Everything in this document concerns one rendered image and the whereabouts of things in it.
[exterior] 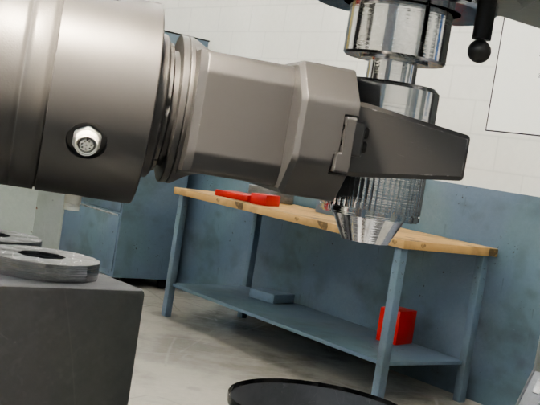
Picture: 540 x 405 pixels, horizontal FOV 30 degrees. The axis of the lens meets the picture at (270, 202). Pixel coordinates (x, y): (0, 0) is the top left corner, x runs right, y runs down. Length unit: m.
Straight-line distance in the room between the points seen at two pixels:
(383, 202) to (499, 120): 5.44
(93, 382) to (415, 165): 0.39
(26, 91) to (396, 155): 0.16
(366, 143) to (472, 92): 5.62
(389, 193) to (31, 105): 0.16
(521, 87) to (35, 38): 5.47
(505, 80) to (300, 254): 2.00
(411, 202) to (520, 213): 5.25
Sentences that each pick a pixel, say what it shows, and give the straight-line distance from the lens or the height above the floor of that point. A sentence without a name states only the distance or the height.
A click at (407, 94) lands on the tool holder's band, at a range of 0.44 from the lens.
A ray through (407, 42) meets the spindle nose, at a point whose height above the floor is 1.29.
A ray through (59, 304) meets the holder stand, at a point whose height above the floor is 1.10.
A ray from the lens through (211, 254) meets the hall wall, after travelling 7.82.
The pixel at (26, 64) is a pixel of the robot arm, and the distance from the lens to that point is 0.40.
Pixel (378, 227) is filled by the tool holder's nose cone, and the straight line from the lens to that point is 0.45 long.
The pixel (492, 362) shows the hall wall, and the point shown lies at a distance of 5.79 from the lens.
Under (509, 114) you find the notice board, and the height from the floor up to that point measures 1.63.
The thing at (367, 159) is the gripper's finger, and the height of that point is 1.23.
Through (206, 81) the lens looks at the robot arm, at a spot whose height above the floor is 1.25.
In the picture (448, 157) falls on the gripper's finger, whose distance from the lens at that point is 0.44.
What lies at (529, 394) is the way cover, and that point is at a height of 1.07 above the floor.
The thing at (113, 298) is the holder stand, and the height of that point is 1.10.
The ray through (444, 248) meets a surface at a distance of 5.36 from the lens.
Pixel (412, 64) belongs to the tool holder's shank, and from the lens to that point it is 0.46.
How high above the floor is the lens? 1.23
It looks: 3 degrees down
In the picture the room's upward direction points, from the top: 9 degrees clockwise
